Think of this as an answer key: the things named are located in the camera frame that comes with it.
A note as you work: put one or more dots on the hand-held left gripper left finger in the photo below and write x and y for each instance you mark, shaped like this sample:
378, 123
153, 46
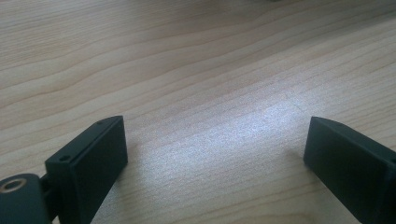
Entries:
91, 163

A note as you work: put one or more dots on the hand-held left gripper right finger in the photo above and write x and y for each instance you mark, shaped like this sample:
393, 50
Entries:
350, 165

